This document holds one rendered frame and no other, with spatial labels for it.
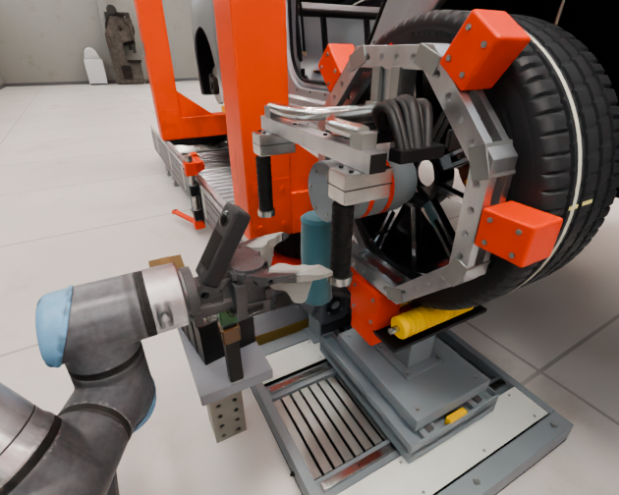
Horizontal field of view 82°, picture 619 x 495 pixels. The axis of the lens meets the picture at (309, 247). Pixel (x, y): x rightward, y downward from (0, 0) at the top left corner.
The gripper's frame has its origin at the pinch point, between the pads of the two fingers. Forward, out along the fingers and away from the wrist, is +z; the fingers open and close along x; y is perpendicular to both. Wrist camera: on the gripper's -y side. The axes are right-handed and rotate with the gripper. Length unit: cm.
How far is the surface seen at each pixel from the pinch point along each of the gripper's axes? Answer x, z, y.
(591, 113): 12, 47, -19
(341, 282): 2.1, 5.0, 7.1
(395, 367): -15, 39, 59
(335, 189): 0.4, 4.4, -9.2
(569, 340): -7, 133, 82
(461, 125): 3.6, 26.4, -17.3
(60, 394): -81, -61, 81
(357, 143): 1.2, 7.5, -15.8
